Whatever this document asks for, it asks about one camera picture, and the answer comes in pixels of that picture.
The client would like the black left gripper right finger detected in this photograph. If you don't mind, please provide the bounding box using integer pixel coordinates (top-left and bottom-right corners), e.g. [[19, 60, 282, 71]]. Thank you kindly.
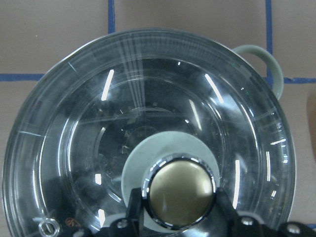
[[214, 190, 316, 237]]

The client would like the glass pot lid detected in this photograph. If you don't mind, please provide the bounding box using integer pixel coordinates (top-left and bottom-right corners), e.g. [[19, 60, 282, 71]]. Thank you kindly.
[[2, 29, 295, 237]]

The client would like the pale green electric pot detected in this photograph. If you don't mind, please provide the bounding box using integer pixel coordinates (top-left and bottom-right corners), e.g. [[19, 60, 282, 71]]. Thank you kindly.
[[232, 44, 284, 100]]

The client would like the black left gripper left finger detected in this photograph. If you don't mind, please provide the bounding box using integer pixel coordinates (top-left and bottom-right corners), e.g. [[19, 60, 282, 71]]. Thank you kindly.
[[98, 187, 146, 237]]

